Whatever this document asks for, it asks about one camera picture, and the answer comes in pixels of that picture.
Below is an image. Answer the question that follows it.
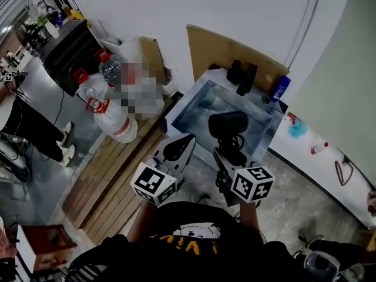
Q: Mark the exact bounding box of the black standing fan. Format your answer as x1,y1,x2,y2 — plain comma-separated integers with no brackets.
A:
14,21,43,59

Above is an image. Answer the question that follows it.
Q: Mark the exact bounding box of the red label water jug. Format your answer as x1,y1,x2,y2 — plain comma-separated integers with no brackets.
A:
85,97,139,144

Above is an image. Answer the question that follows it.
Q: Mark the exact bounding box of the wooden slat platform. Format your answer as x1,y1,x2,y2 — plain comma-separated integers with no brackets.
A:
61,97,179,246

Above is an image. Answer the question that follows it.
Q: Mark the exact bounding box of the large cardboard panel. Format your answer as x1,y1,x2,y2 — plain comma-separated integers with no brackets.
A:
186,24,290,93

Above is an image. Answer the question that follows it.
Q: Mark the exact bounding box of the black cabinet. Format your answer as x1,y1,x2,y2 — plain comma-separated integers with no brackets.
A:
39,19,103,98

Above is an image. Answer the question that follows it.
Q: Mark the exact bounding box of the wall cable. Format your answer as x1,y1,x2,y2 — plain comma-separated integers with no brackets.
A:
282,0,324,69

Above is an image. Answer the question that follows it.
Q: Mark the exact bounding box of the narrow cardboard box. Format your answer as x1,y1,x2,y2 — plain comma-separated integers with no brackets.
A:
139,36,166,85

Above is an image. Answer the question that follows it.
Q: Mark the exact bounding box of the white vase with plant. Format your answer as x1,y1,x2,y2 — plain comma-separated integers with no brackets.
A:
36,9,61,39

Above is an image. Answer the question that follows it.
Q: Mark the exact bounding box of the person's right forearm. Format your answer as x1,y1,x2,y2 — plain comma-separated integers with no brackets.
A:
238,200,267,242

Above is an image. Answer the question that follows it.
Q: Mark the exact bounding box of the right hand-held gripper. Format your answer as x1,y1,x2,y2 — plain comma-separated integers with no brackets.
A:
213,147,276,207

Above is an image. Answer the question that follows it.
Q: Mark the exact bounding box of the small red-capped bottle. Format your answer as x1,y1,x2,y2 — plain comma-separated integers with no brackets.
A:
310,141,330,156

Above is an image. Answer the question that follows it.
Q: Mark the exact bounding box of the tall black bottle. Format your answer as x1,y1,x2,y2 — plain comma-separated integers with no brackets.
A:
236,63,259,97

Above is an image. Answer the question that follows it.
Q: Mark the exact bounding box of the person's left forearm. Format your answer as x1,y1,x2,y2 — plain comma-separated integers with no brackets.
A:
126,200,161,243

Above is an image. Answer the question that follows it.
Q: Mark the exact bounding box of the brown wooden box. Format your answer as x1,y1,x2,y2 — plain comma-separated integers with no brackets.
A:
16,223,79,273

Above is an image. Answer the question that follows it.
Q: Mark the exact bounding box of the blue bottle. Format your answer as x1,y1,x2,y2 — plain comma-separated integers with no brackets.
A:
270,75,291,103

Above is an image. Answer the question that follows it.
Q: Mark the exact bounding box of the clear water jug red handle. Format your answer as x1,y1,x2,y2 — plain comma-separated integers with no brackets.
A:
72,68,115,102
94,48,123,83

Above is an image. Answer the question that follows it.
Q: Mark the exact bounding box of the white ledge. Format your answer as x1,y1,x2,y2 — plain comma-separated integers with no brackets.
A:
267,110,376,229

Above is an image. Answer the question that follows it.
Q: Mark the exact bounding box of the brown loop band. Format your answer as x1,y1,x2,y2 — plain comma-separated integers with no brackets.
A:
334,156,354,187

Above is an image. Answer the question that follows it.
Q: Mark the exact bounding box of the small black bottle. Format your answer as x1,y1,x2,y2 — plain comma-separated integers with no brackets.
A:
226,59,243,85

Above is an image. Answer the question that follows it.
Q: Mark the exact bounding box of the person's black printed shirt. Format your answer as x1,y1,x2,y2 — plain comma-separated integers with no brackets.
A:
66,200,299,282

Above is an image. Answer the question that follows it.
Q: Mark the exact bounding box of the blue bath sponge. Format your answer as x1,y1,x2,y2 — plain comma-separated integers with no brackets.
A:
287,117,308,140

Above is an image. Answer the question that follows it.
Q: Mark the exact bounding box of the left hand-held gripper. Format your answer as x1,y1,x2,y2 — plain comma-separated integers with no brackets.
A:
130,133,197,207

